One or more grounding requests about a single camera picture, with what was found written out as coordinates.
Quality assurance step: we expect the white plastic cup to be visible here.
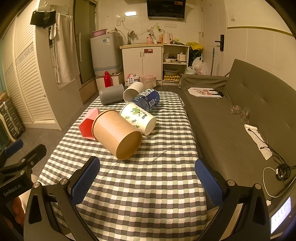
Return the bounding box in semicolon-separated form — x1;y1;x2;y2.
123;82;145;102

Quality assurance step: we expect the red pink faceted cup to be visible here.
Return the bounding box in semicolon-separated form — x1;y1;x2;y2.
79;108;101;140

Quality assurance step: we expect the brown kraft paper cup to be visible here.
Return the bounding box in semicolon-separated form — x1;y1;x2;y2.
91;109;142;160

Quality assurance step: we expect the grey plastic cup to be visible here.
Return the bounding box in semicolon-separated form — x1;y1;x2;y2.
99;84;125;105

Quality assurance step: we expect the white printed paper cup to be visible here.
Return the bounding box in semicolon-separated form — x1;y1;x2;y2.
120;102;157;136

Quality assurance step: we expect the blue labelled cup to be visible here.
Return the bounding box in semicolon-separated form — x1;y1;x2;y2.
131;89;160;112

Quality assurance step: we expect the left hand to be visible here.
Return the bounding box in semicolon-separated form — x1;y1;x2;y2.
7;197;25;227

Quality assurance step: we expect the silver suitcase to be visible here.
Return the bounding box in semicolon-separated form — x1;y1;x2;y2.
1;98;25;142

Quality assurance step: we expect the white paper sheet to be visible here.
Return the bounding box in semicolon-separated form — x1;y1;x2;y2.
244;124;273;160

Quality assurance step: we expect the grey white checkered tablecloth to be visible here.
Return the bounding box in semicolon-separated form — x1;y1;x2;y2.
39;91;207;240

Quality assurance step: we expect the dark green sofa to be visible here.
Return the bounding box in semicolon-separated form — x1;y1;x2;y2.
181;60;295;208

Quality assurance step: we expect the crumpled clear plastic wrap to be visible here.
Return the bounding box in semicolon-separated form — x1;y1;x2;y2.
230;105;250;121

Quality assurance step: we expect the white louvered wardrobe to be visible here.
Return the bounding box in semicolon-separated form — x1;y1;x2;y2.
0;0;62;130

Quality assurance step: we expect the hanging white towel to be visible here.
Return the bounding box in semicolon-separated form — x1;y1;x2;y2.
53;13;80;84

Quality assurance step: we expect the red bottle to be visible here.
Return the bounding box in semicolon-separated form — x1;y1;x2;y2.
103;71;112;88

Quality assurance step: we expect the white printed carton bag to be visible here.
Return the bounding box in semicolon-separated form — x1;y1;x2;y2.
126;74;139;86

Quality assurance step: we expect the white washing machine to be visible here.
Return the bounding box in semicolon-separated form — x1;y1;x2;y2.
90;32;123;76

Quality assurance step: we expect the black hanging cloth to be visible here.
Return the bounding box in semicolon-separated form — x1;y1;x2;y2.
30;11;56;29

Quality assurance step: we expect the egg tray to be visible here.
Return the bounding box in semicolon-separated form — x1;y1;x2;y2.
163;75;180;82

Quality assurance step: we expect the white plastic bag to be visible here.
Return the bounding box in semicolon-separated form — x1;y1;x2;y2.
185;57;207;75

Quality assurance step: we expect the white trash bin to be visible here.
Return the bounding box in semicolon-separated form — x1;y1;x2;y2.
140;75;156;89

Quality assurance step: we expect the pink basin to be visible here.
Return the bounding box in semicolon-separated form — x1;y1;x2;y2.
92;29;107;37

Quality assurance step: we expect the metal bowl on shelf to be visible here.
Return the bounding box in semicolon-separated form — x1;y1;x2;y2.
164;68;179;76

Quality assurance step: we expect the white sink cabinet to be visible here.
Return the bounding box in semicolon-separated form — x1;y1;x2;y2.
120;44;163;86

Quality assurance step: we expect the white open shelf unit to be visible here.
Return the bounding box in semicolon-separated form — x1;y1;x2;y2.
161;44;189;85

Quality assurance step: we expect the yellow bag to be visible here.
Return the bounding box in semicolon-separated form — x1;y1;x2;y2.
186;42;203;50

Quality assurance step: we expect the black range hood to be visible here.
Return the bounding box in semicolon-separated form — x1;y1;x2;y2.
147;0;186;20

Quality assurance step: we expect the white charging cable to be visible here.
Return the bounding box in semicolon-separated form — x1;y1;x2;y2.
262;166;296;199

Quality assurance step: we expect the black coiled cable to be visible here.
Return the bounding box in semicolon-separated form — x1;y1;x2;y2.
247;128;296;182

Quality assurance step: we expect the black door handle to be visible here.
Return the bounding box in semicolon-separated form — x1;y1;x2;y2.
215;34;225;52

